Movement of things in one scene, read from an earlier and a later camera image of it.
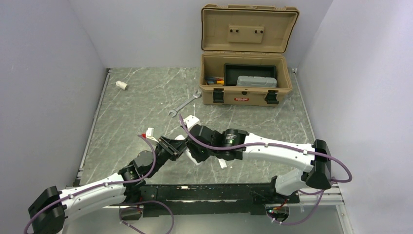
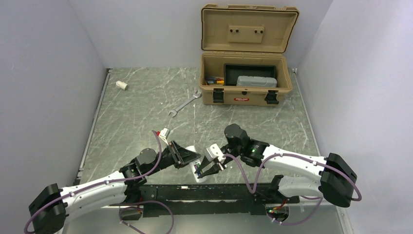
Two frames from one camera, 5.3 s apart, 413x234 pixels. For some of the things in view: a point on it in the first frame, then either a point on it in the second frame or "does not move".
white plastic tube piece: [122, 85] does not move
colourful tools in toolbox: [215, 80] does not move
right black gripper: [198, 157] -> [214, 169]
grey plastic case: [255, 81] does not move
